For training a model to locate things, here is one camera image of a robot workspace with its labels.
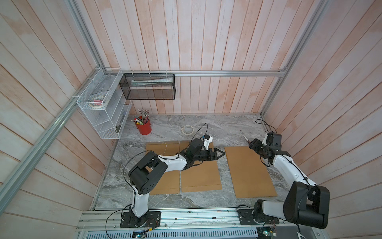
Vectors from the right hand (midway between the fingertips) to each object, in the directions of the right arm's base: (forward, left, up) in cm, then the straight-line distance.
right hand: (253, 143), depth 90 cm
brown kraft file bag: (-21, +52, -11) cm, 57 cm away
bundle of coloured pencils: (+17, +70, +7) cm, 73 cm away
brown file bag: (-18, +31, -10) cm, 37 cm away
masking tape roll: (+21, +42, -9) cm, 48 cm away
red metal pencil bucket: (+17, +74, -9) cm, 77 cm away
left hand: (-10, +21, +1) cm, 24 cm away
